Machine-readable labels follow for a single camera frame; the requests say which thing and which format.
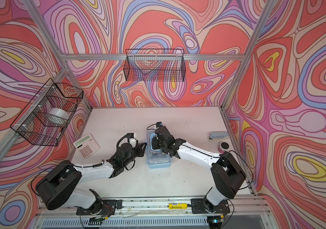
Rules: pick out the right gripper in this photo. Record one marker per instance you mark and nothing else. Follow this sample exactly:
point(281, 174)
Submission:
point(155, 143)

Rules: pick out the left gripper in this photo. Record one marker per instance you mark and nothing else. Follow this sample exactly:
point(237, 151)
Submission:
point(139, 148)

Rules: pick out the blue plastic tool box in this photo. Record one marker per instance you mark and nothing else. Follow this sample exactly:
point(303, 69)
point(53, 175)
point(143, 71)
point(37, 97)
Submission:
point(155, 157)

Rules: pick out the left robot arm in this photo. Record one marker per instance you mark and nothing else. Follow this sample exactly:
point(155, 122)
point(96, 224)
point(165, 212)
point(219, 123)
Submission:
point(61, 187)

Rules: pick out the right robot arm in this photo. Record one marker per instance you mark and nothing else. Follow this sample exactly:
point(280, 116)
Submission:
point(227, 173)

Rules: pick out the white pink calculator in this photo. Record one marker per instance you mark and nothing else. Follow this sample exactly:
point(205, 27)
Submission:
point(86, 146)

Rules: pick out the grey stapler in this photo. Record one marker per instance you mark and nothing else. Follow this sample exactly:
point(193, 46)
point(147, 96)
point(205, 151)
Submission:
point(218, 135)

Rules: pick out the pink tape roll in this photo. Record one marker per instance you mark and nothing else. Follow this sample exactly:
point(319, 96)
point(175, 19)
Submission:
point(223, 147)

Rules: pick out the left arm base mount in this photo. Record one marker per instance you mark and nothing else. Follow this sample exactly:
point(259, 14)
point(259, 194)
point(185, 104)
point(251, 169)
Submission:
point(104, 207)

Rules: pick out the black wire basket back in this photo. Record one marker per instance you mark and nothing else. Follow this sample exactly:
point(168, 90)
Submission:
point(155, 65)

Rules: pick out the black wire basket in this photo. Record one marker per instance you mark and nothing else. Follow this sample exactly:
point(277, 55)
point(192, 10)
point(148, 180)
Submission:
point(155, 65)
point(46, 120)

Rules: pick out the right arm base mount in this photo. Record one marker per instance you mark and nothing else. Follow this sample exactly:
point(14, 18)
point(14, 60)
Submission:
point(203, 206)

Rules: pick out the silver duct tape roll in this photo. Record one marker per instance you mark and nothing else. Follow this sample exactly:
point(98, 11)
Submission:
point(58, 116)

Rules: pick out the black wire basket left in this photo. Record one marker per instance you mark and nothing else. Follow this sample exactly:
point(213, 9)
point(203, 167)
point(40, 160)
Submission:
point(46, 120)

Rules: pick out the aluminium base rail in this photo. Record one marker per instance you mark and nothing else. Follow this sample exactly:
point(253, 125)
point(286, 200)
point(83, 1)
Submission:
point(169, 206)

